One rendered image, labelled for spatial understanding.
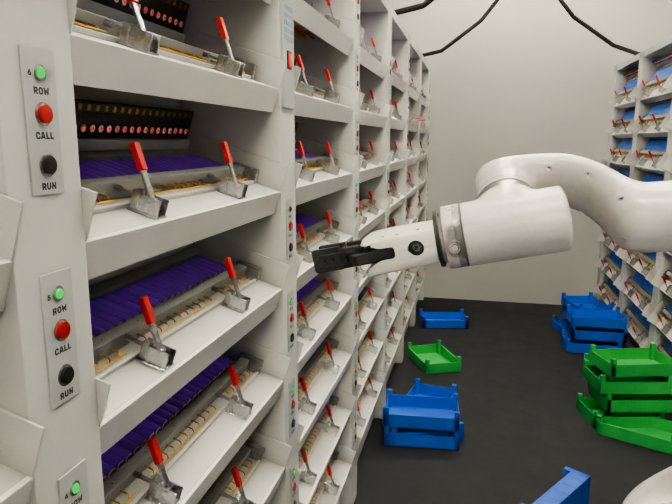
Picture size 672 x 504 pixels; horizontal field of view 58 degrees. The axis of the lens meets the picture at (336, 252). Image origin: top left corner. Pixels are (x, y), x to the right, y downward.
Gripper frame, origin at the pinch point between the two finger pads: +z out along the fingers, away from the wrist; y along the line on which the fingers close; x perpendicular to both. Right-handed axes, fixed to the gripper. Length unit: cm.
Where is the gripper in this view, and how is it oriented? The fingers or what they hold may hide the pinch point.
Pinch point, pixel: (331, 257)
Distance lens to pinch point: 84.9
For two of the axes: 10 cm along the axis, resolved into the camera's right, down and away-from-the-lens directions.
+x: -2.0, -9.7, -1.4
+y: 2.2, -1.8, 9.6
